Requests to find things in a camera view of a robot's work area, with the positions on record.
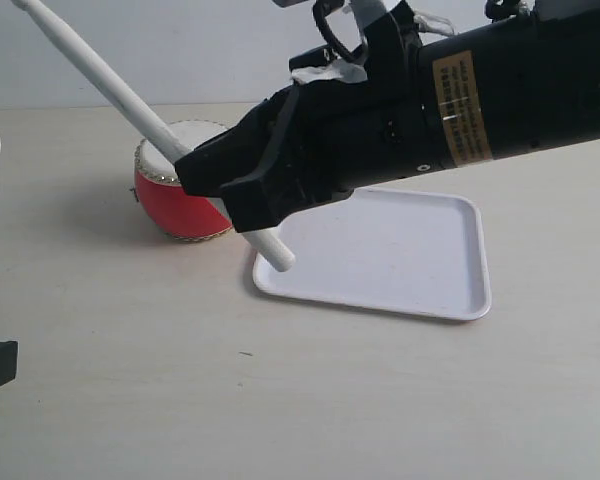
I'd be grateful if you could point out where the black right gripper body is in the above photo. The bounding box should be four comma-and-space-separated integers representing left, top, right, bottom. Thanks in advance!
259, 2, 431, 219

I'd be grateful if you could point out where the white plastic tray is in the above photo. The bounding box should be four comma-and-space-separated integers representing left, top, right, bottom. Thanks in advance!
252, 188, 492, 322

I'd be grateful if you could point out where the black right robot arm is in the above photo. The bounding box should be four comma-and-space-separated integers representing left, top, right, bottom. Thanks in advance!
175, 1, 600, 233

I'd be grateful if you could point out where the small red drum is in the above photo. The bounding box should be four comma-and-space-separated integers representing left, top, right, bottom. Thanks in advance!
134, 139, 232, 242

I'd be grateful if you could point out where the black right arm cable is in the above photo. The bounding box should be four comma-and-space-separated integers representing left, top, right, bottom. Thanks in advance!
310, 0, 371, 64

